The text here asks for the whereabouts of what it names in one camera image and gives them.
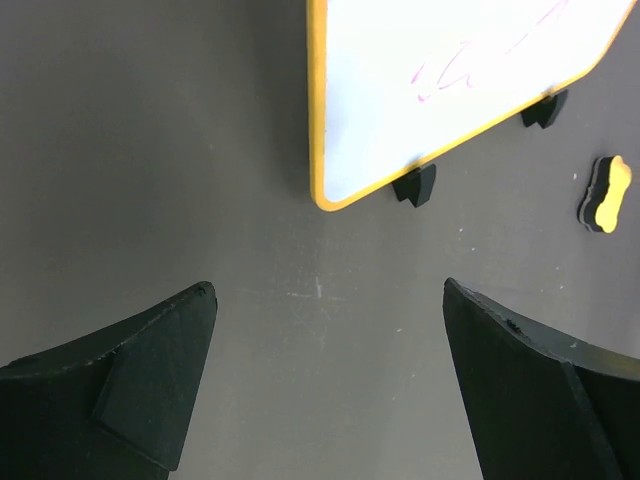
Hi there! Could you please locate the yellow black whiteboard eraser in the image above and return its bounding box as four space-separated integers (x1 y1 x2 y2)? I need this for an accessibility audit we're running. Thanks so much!
577 155 632 234

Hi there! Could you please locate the black whiteboard foot far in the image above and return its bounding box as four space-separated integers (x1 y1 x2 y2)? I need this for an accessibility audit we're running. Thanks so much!
520 89 569 129

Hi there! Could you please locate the yellow framed whiteboard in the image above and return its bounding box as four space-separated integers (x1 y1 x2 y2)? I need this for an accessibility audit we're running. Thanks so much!
306 1 634 212

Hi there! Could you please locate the black whiteboard foot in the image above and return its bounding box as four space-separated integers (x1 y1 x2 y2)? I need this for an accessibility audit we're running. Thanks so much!
520 89 569 129
391 164 437 208

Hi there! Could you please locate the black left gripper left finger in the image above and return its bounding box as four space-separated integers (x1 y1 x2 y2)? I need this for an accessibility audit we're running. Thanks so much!
1 282 217 479

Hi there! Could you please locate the black whiteboard foot near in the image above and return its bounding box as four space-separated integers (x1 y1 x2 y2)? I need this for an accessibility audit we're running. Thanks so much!
391 164 437 208

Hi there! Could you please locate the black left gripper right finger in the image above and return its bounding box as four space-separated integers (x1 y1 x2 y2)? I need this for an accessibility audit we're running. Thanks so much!
443 278 639 479

